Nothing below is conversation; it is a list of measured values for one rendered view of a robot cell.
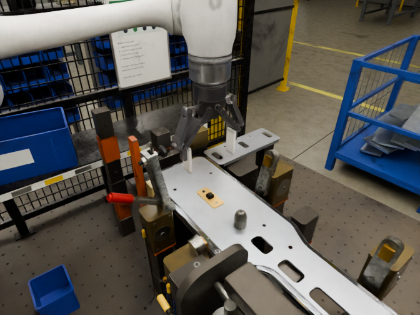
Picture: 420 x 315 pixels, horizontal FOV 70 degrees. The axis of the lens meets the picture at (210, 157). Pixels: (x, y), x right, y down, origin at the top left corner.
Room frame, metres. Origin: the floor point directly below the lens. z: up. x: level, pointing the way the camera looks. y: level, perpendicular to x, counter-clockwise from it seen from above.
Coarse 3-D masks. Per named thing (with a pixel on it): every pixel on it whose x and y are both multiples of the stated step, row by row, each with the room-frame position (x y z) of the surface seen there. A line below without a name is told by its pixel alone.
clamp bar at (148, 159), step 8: (144, 152) 0.53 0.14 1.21; (152, 152) 0.54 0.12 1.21; (160, 152) 0.54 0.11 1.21; (144, 160) 0.52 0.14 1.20; (152, 160) 0.51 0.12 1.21; (152, 168) 0.51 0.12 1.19; (160, 168) 0.52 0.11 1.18; (152, 176) 0.51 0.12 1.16; (160, 176) 0.52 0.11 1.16; (152, 184) 0.54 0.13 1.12; (160, 184) 0.52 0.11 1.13; (160, 192) 0.52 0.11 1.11; (168, 200) 0.53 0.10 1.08
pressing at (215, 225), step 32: (192, 160) 0.81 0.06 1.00; (192, 192) 0.65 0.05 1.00; (224, 192) 0.65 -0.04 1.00; (192, 224) 0.52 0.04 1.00; (224, 224) 0.53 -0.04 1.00; (256, 224) 0.53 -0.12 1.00; (288, 224) 0.53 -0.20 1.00; (256, 256) 0.43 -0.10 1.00; (288, 256) 0.43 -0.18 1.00; (320, 256) 0.43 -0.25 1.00; (288, 288) 0.35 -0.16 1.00; (320, 288) 0.35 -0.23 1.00; (352, 288) 0.35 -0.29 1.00
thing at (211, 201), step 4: (204, 188) 0.66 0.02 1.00; (208, 188) 0.66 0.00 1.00; (200, 192) 0.64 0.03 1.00; (204, 192) 0.64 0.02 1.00; (208, 192) 0.64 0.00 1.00; (212, 192) 0.64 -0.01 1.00; (200, 196) 0.63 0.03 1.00; (204, 196) 0.63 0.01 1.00; (208, 196) 0.62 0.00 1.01; (212, 196) 0.62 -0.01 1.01; (216, 196) 0.63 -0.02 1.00; (204, 200) 0.61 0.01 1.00; (208, 200) 0.61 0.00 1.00; (212, 200) 0.61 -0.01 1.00; (216, 200) 0.61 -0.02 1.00; (220, 200) 0.61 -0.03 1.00; (212, 204) 0.59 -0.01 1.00; (216, 204) 0.59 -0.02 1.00; (220, 204) 0.59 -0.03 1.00
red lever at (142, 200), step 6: (114, 192) 0.48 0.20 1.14; (108, 198) 0.46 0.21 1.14; (114, 198) 0.46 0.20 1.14; (120, 198) 0.47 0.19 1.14; (126, 198) 0.48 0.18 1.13; (132, 198) 0.49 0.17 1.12; (138, 198) 0.50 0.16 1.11; (144, 198) 0.51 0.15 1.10; (150, 198) 0.52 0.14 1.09; (156, 198) 0.53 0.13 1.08; (150, 204) 0.51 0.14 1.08; (156, 204) 0.52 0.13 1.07
